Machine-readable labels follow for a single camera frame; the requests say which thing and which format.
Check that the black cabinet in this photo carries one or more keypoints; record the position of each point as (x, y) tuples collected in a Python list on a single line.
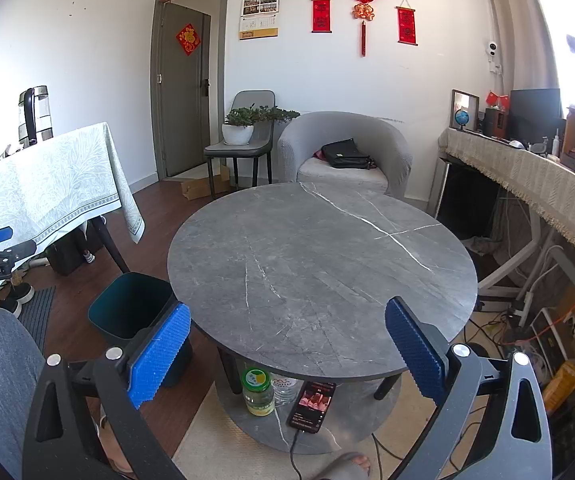
[(467, 200)]

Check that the green bottle under table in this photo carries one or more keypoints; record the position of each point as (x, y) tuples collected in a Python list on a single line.
[(257, 395)]

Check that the wooden picture frame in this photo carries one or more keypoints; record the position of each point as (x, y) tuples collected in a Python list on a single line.
[(470, 100)]

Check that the black handbag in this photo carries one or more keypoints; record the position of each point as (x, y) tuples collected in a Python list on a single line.
[(345, 155)]

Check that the beige curtain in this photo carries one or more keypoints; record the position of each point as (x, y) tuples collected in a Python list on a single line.
[(522, 35)]

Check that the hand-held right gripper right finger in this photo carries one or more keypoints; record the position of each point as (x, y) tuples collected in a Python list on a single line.
[(415, 350)]

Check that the grey striped floor mat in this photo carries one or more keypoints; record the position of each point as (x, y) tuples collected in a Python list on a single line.
[(37, 315)]

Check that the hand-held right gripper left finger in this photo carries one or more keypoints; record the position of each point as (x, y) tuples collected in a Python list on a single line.
[(160, 355)]

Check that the grey armchair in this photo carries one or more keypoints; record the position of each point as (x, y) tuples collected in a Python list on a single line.
[(292, 150)]

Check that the beige fringed desk cloth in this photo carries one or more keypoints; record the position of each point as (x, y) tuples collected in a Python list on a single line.
[(532, 175)]

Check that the black bag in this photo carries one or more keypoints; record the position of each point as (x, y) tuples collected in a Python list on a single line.
[(67, 255)]

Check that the person's grey trouser leg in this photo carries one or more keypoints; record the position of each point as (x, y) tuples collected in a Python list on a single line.
[(2, 385)]

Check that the white desk frame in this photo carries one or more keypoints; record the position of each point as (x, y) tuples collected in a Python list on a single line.
[(497, 280)]

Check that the black smartphone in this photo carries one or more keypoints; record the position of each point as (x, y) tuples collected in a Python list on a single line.
[(312, 405)]

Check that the yellow packet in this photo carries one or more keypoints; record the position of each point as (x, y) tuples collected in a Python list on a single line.
[(562, 385)]

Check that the black monitor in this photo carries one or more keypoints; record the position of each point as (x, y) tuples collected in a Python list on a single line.
[(535, 112)]

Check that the dark wooden box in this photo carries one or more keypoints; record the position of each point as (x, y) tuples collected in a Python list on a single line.
[(496, 122)]

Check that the dark teal trash bin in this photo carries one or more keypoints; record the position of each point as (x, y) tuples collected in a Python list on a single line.
[(112, 317)]

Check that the red diamond door decoration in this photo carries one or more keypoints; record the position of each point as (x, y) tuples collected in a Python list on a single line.
[(188, 39)]

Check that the black sneaker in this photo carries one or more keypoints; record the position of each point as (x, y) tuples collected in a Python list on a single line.
[(17, 295)]

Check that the white security camera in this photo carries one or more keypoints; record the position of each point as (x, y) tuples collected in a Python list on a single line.
[(493, 49)]

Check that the round grey marble table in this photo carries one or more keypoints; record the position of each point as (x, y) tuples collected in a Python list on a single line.
[(317, 270)]

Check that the grey dining chair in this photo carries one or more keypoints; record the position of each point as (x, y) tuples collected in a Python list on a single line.
[(247, 99)]

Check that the person's foot in slipper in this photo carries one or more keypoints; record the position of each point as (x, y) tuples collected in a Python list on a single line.
[(117, 452), (347, 465)]

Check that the white power strip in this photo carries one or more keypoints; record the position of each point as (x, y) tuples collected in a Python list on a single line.
[(517, 310)]

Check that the red wall scroll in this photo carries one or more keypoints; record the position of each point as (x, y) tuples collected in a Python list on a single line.
[(406, 25), (321, 15)]

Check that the small red flag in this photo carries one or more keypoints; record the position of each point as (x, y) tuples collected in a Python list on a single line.
[(504, 102), (491, 99)]

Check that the grey door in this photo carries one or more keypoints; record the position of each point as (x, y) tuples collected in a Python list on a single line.
[(182, 110)]

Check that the pale green patterned tablecloth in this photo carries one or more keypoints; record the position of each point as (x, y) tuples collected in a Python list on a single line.
[(52, 185)]

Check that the small blue globe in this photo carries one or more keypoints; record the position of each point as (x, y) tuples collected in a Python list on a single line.
[(462, 117)]

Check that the flat cardboard piece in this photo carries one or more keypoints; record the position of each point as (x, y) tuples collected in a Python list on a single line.
[(195, 190)]

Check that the clear plastic bottle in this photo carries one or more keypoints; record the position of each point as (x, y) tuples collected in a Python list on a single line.
[(285, 390)]

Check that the potted plant in white pot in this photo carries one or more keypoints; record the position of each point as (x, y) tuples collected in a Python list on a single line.
[(237, 135)]

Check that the wall calendar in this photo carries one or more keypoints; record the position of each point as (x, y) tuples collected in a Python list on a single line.
[(259, 20)]

